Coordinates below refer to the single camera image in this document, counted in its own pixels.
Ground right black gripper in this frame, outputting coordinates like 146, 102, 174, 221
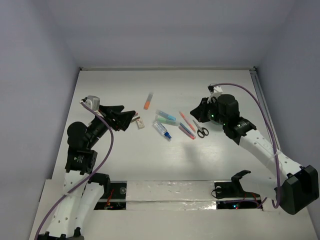
189, 97, 227, 126

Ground orange thin pen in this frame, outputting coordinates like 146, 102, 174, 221
179, 111, 196, 133

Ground purple pen red tip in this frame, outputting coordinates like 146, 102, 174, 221
178, 122, 196, 140

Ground green highlighter marker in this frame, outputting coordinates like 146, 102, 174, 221
155, 117, 180, 126

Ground blue highlighter marker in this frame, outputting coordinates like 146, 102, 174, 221
155, 109, 176, 121

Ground clear bottle blue cap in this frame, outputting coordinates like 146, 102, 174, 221
152, 120, 172, 141

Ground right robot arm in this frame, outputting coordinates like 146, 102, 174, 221
190, 94, 320, 215

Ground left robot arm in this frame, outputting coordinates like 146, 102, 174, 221
34, 101, 136, 240

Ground white staple box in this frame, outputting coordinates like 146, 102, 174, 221
136, 118, 145, 130

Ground orange highlighter marker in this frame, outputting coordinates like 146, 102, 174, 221
143, 92, 154, 110

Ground black handled scissors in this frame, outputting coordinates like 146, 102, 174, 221
193, 120, 209, 139

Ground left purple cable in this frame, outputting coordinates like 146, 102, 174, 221
33, 102, 115, 240

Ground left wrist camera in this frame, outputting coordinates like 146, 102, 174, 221
81, 95, 100, 112

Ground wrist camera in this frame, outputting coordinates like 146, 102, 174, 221
81, 95, 100, 112
207, 84, 223, 98

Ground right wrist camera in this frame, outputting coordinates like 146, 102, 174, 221
207, 84, 223, 98

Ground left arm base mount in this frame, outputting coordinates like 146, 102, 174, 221
91, 173, 127, 210

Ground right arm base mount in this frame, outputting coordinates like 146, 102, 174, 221
211, 170, 263, 210

